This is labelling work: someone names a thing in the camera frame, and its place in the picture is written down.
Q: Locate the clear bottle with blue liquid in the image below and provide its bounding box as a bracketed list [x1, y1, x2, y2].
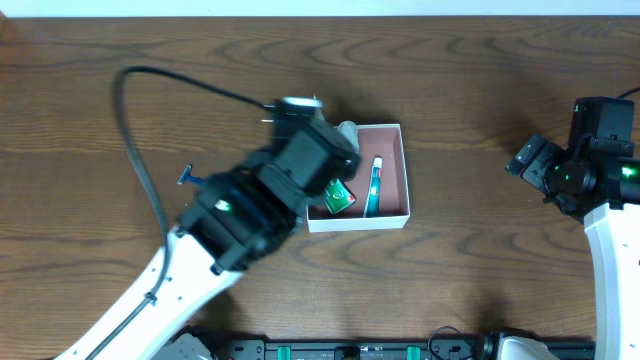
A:
[337, 121, 360, 153]

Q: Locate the green Dettol soap packet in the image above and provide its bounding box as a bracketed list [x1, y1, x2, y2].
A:
[324, 178, 356, 214]

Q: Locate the small toothpaste tube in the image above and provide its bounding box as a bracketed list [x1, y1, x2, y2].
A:
[364, 156, 383, 218]

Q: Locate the blue disposable razor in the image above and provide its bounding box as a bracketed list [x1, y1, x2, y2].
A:
[177, 164, 204, 185]

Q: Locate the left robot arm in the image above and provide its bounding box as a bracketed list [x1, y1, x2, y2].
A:
[61, 97, 360, 359]

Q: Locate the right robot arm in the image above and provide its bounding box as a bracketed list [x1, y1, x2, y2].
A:
[505, 93, 639, 359]

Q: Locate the white box with pink interior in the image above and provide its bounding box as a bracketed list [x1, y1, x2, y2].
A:
[307, 124, 411, 233]

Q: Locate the left black cable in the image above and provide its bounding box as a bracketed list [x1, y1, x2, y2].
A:
[84, 65, 277, 360]

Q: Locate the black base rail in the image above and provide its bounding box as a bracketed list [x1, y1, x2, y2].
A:
[164, 327, 599, 360]

